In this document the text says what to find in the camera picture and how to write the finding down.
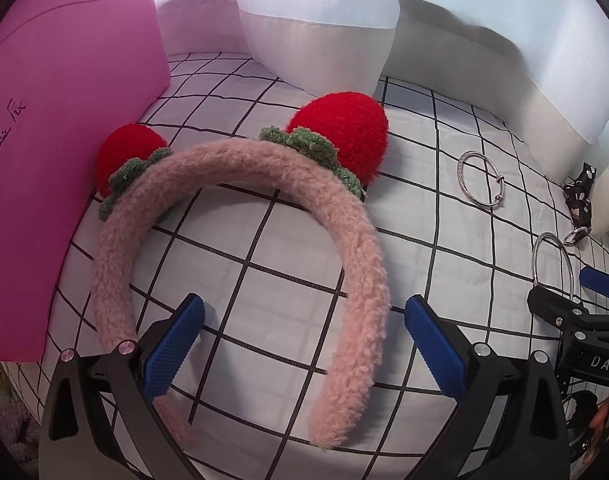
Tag pale blue curtain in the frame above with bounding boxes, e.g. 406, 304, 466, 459
229, 0, 609, 236

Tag pink fuzzy strawberry headband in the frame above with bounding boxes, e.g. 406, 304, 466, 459
88, 92, 390, 449

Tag black dotted bow hair clip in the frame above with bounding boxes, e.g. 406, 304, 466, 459
563, 161, 598, 247

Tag black checkered white sheet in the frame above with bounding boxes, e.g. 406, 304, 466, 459
0, 52, 609, 480

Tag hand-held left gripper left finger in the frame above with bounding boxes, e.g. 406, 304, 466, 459
38, 293, 206, 480

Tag person's right hand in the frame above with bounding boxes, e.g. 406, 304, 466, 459
590, 399, 609, 431

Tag small silver bracelet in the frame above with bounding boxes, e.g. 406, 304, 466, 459
456, 150, 505, 207

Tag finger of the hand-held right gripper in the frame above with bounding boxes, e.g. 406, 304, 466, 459
579, 266, 609, 312
527, 286, 589, 335

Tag pink plastic bin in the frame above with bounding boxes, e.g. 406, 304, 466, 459
0, 0, 172, 364

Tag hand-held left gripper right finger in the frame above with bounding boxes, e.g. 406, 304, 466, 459
403, 294, 570, 480

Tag large silver bangle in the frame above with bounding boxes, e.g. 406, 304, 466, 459
532, 232, 575, 297

